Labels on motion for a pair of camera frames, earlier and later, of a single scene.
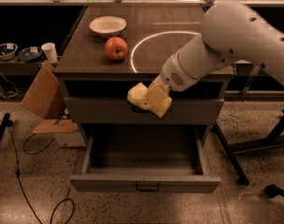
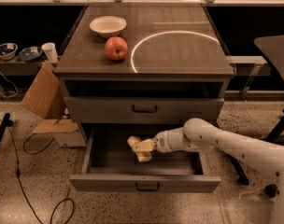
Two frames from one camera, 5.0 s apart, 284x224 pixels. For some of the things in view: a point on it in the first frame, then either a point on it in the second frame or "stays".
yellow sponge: x=136 y=93 to x=131 y=141
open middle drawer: x=144 y=159 stays
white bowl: x=107 y=26 stays
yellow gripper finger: x=160 y=108 to x=144 y=155
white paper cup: x=49 y=49 stays
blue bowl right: x=30 y=53 stays
